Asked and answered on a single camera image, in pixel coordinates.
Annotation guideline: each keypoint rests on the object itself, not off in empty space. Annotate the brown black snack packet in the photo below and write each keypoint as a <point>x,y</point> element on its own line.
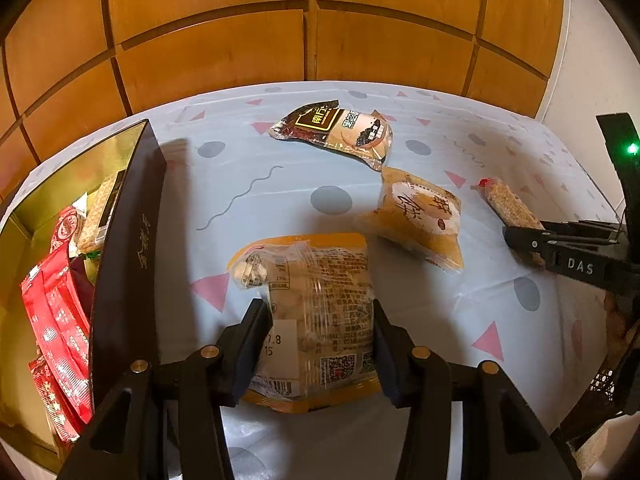
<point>326,125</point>

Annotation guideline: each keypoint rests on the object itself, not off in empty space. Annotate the patterned white tablecloth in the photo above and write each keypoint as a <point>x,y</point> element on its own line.
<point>228,184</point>

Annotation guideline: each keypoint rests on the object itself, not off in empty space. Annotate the person's right hand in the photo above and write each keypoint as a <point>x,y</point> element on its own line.
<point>619,330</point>

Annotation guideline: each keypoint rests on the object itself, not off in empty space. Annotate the orange pastry snack packet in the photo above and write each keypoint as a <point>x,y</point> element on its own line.
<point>419,216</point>

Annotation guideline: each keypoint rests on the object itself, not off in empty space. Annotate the perforated black chair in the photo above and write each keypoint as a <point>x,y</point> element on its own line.
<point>609,395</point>

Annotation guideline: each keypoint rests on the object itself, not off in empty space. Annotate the red foil snack pack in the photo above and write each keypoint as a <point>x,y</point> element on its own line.
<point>61,326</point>

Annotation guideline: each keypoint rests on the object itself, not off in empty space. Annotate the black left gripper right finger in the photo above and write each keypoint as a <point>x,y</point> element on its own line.
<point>502,438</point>

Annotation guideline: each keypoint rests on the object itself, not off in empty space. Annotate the red ended grain bar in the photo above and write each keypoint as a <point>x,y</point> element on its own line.
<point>507,205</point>

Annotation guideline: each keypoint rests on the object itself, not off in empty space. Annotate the red patterned snack packet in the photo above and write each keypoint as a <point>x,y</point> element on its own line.
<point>65,421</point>

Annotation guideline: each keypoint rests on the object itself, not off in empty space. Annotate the red white snack packet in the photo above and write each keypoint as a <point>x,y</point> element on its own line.
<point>67,228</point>

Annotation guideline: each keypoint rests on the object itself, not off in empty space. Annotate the oat bar clear packet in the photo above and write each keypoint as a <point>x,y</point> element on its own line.
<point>93,233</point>

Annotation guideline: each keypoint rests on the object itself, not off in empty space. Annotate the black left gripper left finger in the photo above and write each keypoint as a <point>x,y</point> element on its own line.
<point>127,436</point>

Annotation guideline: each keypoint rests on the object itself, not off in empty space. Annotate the gold snack box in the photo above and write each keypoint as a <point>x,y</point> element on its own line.
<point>117,291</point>

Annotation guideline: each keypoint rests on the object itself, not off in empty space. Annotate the yellow clear cracker packet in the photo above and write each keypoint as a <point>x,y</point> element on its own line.
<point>318,353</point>

